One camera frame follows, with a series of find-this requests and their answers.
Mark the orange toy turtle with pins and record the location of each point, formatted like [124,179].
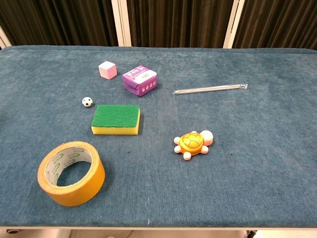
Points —
[192,144]

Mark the pink cube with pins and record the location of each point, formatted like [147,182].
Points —
[107,70]

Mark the dark curtain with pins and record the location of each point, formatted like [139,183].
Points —
[178,22]

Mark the black caster wheel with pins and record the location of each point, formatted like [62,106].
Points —
[251,234]

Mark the yellow tape roll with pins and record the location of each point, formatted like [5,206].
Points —
[81,183]

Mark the green and yellow sponge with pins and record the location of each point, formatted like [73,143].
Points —
[116,116]

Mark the purple tissue pack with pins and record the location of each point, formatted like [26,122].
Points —
[140,80]

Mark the blue table cloth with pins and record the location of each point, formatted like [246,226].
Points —
[223,161]

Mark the small toy soccer ball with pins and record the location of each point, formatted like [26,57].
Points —
[87,101]

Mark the white frame post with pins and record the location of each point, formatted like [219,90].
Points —
[121,22]
[4,39]
[229,24]

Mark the clear plastic straw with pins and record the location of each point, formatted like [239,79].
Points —
[210,88]

